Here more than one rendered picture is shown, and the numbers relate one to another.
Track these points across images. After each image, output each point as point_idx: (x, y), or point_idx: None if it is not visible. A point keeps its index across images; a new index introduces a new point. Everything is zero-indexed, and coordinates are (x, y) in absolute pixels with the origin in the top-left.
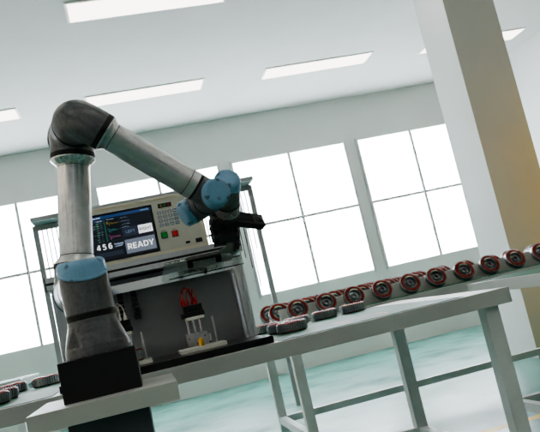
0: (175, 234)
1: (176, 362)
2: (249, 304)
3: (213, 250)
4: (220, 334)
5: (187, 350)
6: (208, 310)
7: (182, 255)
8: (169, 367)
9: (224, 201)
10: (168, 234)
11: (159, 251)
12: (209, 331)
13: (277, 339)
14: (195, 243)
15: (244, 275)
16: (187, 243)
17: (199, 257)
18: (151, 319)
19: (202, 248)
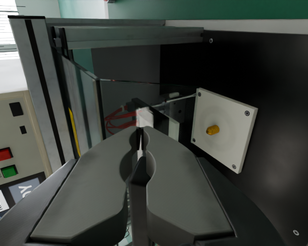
0: (6, 155)
1: None
2: (161, 32)
3: (46, 86)
4: (152, 66)
5: (239, 166)
6: (123, 78)
7: (55, 145)
8: None
9: None
10: (7, 165)
11: (45, 172)
12: (146, 80)
13: None
14: (26, 115)
15: (109, 28)
16: (25, 131)
17: (146, 242)
18: None
19: (40, 109)
